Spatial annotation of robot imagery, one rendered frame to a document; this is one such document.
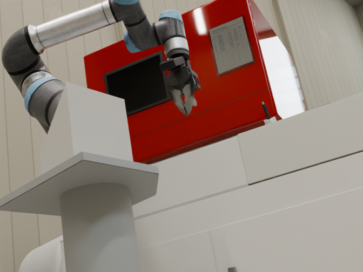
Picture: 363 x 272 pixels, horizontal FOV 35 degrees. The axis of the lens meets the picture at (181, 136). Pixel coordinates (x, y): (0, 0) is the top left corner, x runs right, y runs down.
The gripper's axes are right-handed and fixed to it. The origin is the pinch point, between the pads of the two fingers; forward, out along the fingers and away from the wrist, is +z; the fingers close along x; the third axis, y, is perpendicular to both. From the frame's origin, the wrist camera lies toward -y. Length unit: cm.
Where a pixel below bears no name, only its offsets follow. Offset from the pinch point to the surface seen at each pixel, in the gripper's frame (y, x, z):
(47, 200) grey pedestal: -43, 20, 31
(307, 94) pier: 647, 55, -277
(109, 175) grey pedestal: -45, 2, 31
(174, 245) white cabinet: -4.2, 8.8, 39.4
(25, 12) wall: 194, 204, -239
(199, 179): -3.9, -1.6, 23.5
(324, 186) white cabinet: -3.9, -33.9, 34.9
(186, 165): -3.9, 1.5, 18.4
